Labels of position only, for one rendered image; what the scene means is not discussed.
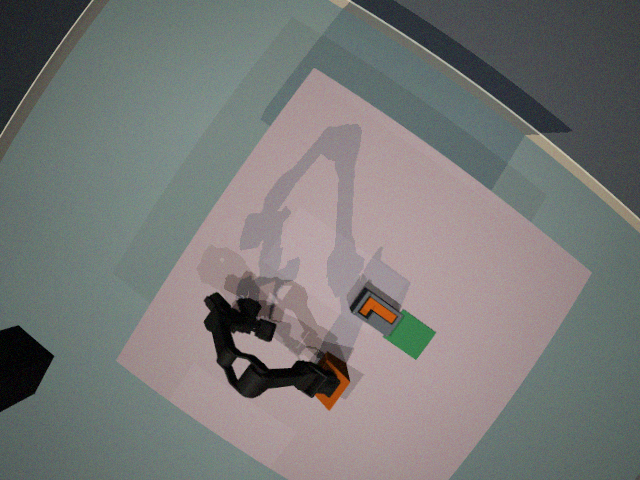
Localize orange l-shaped part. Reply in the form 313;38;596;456
359;296;396;323

